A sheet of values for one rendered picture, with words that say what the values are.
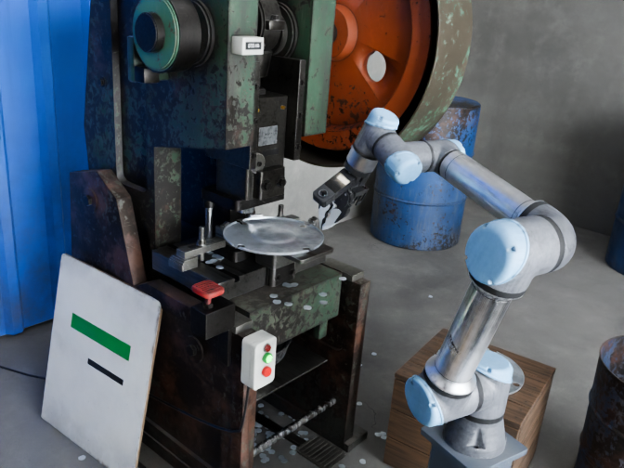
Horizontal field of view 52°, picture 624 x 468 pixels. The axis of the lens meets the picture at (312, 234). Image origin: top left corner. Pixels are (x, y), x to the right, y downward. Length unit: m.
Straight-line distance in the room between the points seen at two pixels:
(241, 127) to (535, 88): 3.51
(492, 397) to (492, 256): 0.45
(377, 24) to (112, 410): 1.42
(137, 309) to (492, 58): 3.70
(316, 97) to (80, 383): 1.19
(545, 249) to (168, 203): 1.13
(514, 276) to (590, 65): 3.67
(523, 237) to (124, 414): 1.35
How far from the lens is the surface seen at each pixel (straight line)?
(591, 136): 4.83
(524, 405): 2.06
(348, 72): 2.06
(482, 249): 1.23
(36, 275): 2.95
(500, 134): 5.07
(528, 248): 1.22
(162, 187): 1.93
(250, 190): 1.80
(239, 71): 1.63
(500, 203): 1.41
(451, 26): 1.85
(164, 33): 1.59
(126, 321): 2.03
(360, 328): 2.06
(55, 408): 2.41
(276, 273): 1.83
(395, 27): 1.96
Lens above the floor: 1.45
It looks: 21 degrees down
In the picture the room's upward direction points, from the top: 4 degrees clockwise
